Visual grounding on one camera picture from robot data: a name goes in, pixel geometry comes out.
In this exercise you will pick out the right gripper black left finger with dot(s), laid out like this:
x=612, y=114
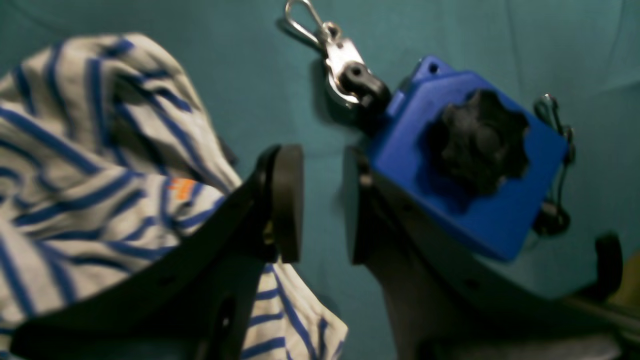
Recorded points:
x=195, y=303

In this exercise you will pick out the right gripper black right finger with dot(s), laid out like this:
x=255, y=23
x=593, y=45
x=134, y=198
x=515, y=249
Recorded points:
x=444, y=304

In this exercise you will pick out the blue white striped T-shirt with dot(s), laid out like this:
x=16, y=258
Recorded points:
x=108, y=162

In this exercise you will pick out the blue box with black knob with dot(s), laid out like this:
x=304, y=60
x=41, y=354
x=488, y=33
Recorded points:
x=474, y=159

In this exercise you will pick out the teal table cloth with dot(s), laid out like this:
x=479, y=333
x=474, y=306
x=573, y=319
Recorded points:
x=262, y=86

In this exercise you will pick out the metal carabiner clip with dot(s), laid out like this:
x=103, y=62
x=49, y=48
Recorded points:
x=349, y=80

